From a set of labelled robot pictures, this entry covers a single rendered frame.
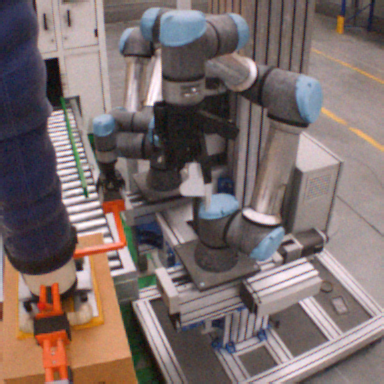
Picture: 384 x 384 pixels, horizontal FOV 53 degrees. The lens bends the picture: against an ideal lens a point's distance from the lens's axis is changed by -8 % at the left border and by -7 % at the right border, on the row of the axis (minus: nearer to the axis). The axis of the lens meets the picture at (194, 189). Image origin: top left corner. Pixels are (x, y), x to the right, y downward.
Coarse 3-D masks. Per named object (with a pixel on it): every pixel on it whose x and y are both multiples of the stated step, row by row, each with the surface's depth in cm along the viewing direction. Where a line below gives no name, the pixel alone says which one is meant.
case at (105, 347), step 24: (96, 240) 156; (96, 264) 146; (120, 312) 128; (72, 336) 119; (96, 336) 119; (120, 336) 120; (24, 360) 110; (72, 360) 112; (96, 360) 112; (120, 360) 113
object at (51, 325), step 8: (48, 312) 107; (56, 312) 108; (64, 312) 108; (40, 320) 106; (48, 320) 106; (56, 320) 106; (64, 320) 106; (40, 328) 104; (48, 328) 104; (56, 328) 104; (64, 328) 104; (40, 336) 100; (48, 336) 101; (56, 336) 102; (64, 336) 103; (40, 344) 102; (56, 344) 104
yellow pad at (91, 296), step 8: (88, 256) 146; (80, 264) 138; (88, 264) 142; (96, 288) 133; (72, 296) 130; (80, 296) 126; (88, 296) 129; (96, 296) 130; (72, 304) 127; (80, 304) 127; (96, 304) 127; (72, 312) 124; (96, 312) 124; (96, 320) 122; (80, 328) 121
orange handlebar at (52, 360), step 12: (120, 228) 140; (120, 240) 135; (84, 252) 131; (96, 252) 132; (48, 348) 100; (60, 348) 100; (48, 360) 96; (60, 360) 96; (48, 372) 93; (60, 372) 94
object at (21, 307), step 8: (16, 280) 135; (16, 288) 132; (16, 296) 129; (16, 304) 126; (24, 304) 122; (32, 304) 126; (16, 312) 123; (24, 312) 123; (32, 312) 123; (40, 312) 124; (16, 320) 120; (16, 328) 118; (16, 336) 115; (24, 336) 116; (32, 336) 117
